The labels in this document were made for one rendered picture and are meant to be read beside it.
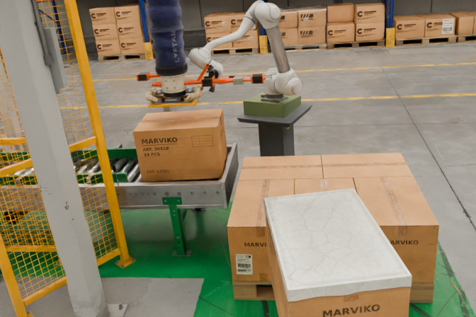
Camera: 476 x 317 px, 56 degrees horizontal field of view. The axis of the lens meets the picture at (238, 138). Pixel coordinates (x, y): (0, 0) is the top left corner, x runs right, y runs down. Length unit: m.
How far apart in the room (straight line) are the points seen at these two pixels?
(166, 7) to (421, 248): 2.14
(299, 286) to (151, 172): 2.02
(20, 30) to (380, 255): 1.79
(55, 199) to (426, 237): 2.04
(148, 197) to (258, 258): 0.94
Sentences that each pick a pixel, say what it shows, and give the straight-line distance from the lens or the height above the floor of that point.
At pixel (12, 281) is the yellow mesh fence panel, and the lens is 3.16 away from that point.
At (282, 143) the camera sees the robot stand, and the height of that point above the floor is 0.51.
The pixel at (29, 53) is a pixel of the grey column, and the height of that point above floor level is 1.68.
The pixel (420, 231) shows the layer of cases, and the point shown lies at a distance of 2.78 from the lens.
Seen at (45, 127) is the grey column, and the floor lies 1.32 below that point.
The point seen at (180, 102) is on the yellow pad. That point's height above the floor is 1.11.
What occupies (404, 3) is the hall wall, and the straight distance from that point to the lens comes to 11.68.
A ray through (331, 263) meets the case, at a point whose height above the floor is 1.02.
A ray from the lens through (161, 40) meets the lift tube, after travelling 3.12.
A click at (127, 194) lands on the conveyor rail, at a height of 0.52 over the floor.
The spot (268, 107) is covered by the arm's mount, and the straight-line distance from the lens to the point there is 3.79.
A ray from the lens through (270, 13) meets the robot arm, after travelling 3.44.
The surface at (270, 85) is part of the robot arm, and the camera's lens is 3.80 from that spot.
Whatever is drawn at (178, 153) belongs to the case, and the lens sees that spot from 3.23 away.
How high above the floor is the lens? 2.00
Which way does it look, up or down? 22 degrees down
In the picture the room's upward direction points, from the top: 5 degrees counter-clockwise
